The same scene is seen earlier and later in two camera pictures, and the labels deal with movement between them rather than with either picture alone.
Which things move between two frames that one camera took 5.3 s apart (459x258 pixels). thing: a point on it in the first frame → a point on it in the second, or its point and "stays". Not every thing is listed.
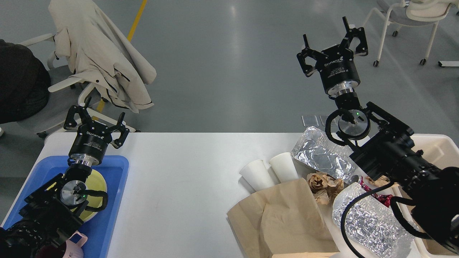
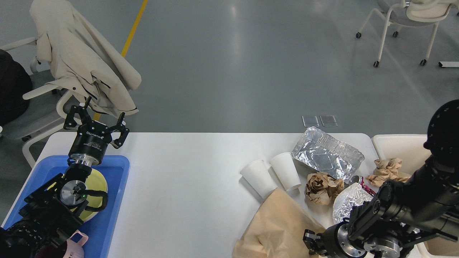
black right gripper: (339, 74) → (335, 242)
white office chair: (66, 91) → (42, 115)
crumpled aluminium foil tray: (312, 148) stays
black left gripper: (91, 142) stays
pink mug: (73, 250) stays
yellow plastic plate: (94, 181) stays
